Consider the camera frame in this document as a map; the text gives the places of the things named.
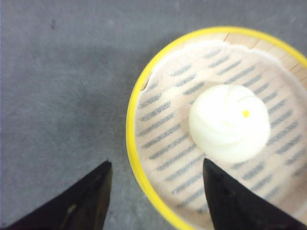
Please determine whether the white mesh steamer liner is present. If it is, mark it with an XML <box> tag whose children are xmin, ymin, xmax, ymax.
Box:
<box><xmin>135</xmin><ymin>40</ymin><xmax>307</xmax><ymax>230</ymax></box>

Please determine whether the steamer basket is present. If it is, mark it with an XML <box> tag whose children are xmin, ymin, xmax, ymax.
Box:
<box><xmin>126</xmin><ymin>26</ymin><xmax>307</xmax><ymax>230</ymax></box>

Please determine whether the white steamed bun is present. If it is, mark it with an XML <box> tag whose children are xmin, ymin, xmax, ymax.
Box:
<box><xmin>189</xmin><ymin>84</ymin><xmax>271</xmax><ymax>163</ymax></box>

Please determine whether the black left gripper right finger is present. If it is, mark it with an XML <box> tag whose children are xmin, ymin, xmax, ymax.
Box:
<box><xmin>203</xmin><ymin>158</ymin><xmax>307</xmax><ymax>230</ymax></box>

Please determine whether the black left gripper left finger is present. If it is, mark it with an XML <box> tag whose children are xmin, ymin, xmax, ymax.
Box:
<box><xmin>7</xmin><ymin>161</ymin><xmax>113</xmax><ymax>230</ymax></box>

